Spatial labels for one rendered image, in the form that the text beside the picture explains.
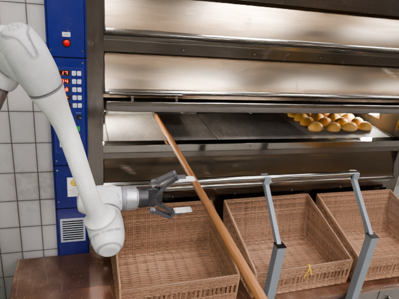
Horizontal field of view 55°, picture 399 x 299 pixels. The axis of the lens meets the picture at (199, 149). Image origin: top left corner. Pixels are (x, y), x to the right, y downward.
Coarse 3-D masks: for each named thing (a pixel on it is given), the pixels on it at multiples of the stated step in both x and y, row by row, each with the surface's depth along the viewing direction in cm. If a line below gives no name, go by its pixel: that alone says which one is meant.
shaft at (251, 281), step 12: (168, 132) 201; (180, 156) 175; (204, 192) 147; (204, 204) 140; (216, 216) 132; (216, 228) 129; (228, 240) 121; (240, 264) 111; (252, 276) 106; (252, 288) 103
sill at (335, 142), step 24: (120, 144) 188; (144, 144) 191; (168, 144) 194; (192, 144) 198; (216, 144) 202; (240, 144) 206; (264, 144) 210; (288, 144) 215; (312, 144) 219; (336, 144) 224; (360, 144) 229; (384, 144) 235
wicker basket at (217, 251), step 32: (128, 224) 199; (160, 224) 205; (192, 224) 210; (128, 256) 201; (160, 256) 204; (192, 256) 207; (224, 256) 193; (128, 288) 161; (160, 288) 166; (192, 288) 171; (224, 288) 177
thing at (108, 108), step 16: (208, 112) 177; (224, 112) 179; (240, 112) 181; (256, 112) 184; (272, 112) 186; (288, 112) 189; (304, 112) 191; (320, 112) 194; (336, 112) 197; (352, 112) 200; (368, 112) 203; (384, 112) 206
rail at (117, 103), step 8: (112, 104) 163; (120, 104) 164; (128, 104) 165; (136, 104) 166; (144, 104) 167; (152, 104) 168; (160, 104) 169; (168, 104) 170; (176, 104) 172; (184, 104) 173; (192, 104) 174; (200, 104) 175; (208, 104) 176; (216, 104) 177; (224, 104) 178; (232, 104) 179; (240, 104) 181; (248, 104) 182; (256, 104) 183; (264, 104) 184; (272, 104) 185; (280, 104) 187; (288, 104) 188; (296, 104) 189; (304, 104) 191; (312, 104) 192; (320, 104) 193; (328, 104) 195; (336, 104) 196; (344, 104) 199
